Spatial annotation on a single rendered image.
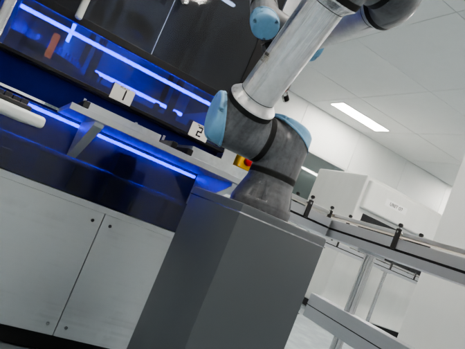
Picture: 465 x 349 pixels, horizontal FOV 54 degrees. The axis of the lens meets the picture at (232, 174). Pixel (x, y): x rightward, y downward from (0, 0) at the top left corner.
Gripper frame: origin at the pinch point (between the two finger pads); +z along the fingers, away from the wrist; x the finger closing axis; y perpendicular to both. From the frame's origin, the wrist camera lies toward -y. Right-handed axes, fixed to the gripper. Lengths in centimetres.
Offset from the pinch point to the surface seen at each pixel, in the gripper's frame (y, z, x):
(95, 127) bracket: -9, -13, 58
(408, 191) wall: 431, 621, -213
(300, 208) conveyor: 22, 88, 3
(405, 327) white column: -15, 162, -35
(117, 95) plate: 26, 0, 59
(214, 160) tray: -10.9, 12.2, 27.7
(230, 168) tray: -11.3, 16.9, 23.8
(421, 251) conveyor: -22, 79, -38
